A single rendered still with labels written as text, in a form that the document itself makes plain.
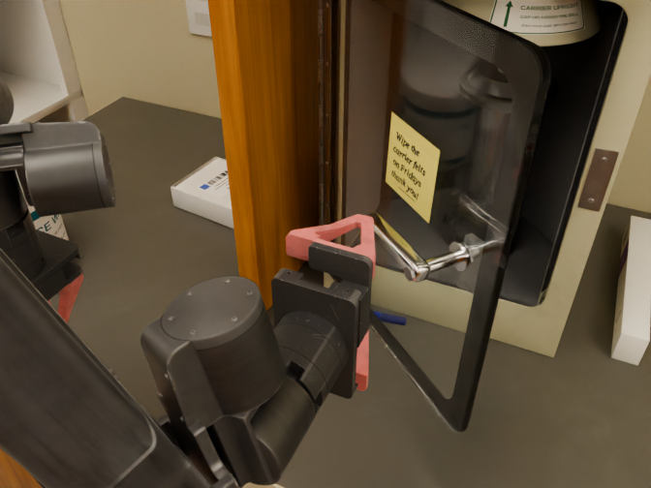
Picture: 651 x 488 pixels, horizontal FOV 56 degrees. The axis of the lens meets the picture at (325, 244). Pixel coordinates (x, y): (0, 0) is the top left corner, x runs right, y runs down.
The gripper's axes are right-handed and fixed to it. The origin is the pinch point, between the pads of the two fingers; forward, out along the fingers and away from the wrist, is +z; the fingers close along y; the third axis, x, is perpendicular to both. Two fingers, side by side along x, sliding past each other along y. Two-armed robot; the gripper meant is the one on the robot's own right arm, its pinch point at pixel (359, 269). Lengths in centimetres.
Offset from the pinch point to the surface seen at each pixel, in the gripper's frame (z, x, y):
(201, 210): 30, 39, -23
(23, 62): 65, 114, -22
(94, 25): 65, 89, -10
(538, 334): 22.6, -15.6, -22.0
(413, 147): 9.7, -0.9, 7.0
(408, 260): 1.3, -3.8, 1.3
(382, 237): 3.6, -0.6, 1.1
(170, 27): 65, 69, -8
